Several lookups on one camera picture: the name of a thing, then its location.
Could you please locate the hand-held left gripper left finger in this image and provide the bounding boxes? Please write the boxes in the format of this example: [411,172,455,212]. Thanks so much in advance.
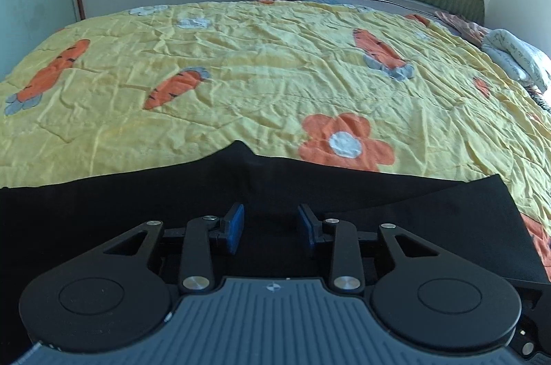
[102,203,246,293]

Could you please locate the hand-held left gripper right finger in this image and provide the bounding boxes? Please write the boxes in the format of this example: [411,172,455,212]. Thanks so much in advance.
[297,203,432,293]

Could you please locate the black pants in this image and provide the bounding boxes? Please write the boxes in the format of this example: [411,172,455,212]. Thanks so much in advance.
[0,140,551,353]

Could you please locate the yellow carrot print blanket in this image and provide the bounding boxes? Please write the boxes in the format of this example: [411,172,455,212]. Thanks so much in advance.
[0,0,551,271]

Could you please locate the white printed cloth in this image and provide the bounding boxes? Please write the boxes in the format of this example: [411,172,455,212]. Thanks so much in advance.
[480,28,551,94]

